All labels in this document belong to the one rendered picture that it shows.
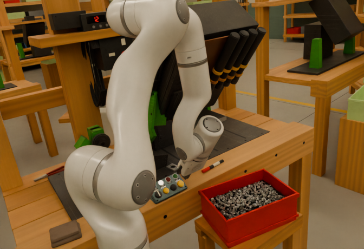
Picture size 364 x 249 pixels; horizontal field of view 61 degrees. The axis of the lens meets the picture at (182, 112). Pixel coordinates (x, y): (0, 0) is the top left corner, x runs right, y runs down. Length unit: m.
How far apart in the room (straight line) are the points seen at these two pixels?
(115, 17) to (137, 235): 0.51
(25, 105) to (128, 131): 1.05
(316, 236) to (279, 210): 1.27
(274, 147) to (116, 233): 1.05
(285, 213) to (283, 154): 0.49
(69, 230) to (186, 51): 0.73
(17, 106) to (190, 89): 0.98
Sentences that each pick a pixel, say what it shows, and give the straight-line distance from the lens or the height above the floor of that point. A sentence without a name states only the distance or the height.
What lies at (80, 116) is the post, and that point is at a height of 1.13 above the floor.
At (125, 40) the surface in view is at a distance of 1.55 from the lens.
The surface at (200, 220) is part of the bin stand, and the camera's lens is 1.31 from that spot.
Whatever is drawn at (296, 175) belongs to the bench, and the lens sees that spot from 1.94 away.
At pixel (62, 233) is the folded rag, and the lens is 1.20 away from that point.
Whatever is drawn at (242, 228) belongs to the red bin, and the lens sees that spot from 1.18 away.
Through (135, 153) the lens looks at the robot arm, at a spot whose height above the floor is 1.35.
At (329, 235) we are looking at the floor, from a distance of 2.52.
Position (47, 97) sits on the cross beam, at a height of 1.24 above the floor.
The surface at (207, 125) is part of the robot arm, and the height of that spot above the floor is 1.26.
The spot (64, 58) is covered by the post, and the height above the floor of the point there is 1.43.
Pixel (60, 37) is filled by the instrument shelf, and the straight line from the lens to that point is 1.44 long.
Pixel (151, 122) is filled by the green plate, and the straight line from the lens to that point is 1.38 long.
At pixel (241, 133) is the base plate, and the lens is 1.76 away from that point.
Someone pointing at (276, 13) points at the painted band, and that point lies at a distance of 11.58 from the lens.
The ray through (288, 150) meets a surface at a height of 0.84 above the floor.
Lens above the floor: 1.63
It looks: 20 degrees down
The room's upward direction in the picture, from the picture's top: 6 degrees counter-clockwise
